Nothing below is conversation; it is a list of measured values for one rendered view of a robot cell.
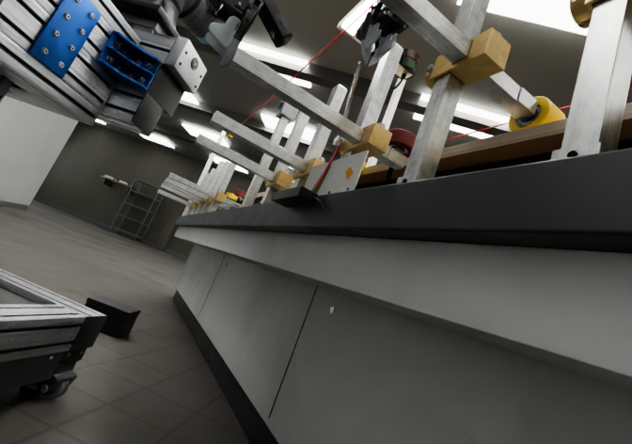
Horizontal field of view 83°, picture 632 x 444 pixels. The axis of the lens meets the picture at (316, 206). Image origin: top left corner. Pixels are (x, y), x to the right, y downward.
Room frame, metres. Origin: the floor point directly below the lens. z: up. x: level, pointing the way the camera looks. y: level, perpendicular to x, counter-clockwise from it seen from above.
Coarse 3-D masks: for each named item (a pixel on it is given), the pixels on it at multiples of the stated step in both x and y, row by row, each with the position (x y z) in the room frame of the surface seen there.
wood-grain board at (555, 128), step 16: (624, 112) 0.44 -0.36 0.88; (528, 128) 0.57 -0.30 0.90; (544, 128) 0.54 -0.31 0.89; (560, 128) 0.51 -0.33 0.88; (624, 128) 0.45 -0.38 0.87; (464, 144) 0.69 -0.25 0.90; (480, 144) 0.65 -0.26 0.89; (496, 144) 0.62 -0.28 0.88; (512, 144) 0.59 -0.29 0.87; (528, 144) 0.57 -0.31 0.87; (544, 144) 0.56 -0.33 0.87; (560, 144) 0.54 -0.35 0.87; (448, 160) 0.74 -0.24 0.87; (464, 160) 0.71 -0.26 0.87; (480, 160) 0.69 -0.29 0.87; (496, 160) 0.66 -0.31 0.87; (368, 176) 1.02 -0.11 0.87; (384, 176) 0.97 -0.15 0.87; (400, 176) 0.93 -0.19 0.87
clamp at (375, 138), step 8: (368, 128) 0.71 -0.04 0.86; (376, 128) 0.70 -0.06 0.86; (384, 128) 0.70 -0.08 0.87; (368, 136) 0.70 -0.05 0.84; (376, 136) 0.70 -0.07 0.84; (384, 136) 0.71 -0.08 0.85; (344, 144) 0.79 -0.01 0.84; (352, 144) 0.75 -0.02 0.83; (360, 144) 0.72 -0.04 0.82; (368, 144) 0.70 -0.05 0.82; (376, 144) 0.70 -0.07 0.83; (384, 144) 0.71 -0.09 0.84; (344, 152) 0.79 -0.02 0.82; (368, 152) 0.74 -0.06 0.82; (376, 152) 0.73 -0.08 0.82; (384, 152) 0.71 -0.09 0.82
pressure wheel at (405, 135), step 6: (390, 132) 0.76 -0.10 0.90; (396, 132) 0.75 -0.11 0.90; (402, 132) 0.74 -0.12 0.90; (408, 132) 0.74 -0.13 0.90; (396, 138) 0.75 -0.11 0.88; (402, 138) 0.74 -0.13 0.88; (408, 138) 0.74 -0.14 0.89; (414, 138) 0.75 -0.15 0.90; (390, 144) 0.77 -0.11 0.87; (396, 144) 0.76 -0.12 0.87; (402, 144) 0.75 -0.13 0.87; (408, 144) 0.75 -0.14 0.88; (396, 150) 0.77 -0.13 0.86; (402, 150) 0.77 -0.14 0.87; (408, 150) 0.76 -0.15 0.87; (408, 156) 0.79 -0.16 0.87; (390, 168) 0.78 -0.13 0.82; (390, 174) 0.78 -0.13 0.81
